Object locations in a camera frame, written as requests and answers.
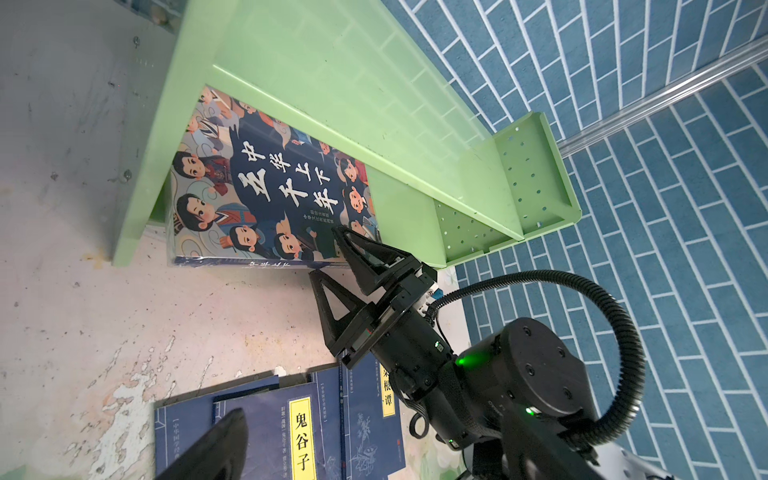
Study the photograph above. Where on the colourful illustrated book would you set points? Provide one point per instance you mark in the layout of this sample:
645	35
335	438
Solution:
247	188

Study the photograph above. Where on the green two-tier shelf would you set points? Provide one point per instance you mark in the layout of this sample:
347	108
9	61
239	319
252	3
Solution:
345	72

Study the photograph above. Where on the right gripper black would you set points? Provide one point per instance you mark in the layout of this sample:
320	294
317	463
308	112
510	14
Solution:
396	329

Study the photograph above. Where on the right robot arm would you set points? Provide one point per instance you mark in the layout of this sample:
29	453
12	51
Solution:
519	403

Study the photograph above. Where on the dark blue book yellow label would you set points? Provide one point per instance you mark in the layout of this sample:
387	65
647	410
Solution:
284	432

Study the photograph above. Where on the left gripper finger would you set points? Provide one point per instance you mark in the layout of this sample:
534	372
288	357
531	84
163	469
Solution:
219	454

